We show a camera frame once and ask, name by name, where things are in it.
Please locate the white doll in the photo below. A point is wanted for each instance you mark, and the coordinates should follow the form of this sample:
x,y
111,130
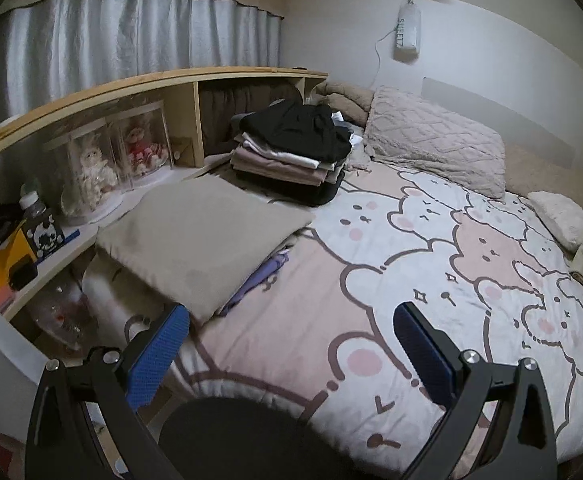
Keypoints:
x,y
96,172

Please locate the square clear display case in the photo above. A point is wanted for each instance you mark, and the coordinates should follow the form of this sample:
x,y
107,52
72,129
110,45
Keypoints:
x,y
144,125

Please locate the beige garment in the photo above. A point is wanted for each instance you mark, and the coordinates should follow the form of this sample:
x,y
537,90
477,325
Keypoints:
x,y
196,235

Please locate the beige textured pillow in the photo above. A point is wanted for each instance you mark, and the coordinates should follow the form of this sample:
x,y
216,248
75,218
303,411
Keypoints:
x,y
431,140

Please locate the hanging white bag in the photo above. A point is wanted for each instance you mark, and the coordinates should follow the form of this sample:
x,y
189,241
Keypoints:
x,y
406,30

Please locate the grey curtain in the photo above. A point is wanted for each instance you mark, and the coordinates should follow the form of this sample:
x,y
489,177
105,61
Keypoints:
x,y
96,35

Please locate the beige blanket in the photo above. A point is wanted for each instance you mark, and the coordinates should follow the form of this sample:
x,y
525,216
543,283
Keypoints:
x,y
346,97

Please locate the white appliance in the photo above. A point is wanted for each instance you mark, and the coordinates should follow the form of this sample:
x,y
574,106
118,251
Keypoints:
x,y
1,370

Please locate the round clear display case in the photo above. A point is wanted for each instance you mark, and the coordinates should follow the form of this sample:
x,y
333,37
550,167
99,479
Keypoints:
x,y
71,160

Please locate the tan bed cover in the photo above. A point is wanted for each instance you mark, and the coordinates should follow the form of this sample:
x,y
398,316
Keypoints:
x,y
546,170

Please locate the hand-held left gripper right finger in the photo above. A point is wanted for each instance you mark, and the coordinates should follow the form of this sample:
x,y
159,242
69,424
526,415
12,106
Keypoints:
x,y
421,350

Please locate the purple garment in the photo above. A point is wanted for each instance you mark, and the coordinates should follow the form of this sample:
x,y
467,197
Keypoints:
x,y
259,280

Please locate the stack of folded clothes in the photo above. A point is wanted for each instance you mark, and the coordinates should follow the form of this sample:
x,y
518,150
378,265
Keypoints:
x,y
291,145

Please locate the red doll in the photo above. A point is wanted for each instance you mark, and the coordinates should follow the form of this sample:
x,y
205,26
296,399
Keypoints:
x,y
144,152

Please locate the small cream pillow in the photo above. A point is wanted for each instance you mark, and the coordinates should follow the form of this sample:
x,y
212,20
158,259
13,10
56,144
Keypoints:
x,y
564,217

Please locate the black patterned bottle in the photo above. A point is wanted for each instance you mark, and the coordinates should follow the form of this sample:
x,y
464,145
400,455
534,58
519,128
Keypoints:
x,y
41,230

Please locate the bear printed bedsheet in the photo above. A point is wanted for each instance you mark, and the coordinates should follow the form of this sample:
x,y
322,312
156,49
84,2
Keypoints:
x,y
396,270

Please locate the black round seat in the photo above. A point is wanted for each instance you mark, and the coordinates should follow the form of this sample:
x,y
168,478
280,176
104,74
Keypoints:
x,y
231,440

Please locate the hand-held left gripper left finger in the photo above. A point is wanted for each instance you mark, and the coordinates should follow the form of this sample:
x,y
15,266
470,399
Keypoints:
x,y
156,355

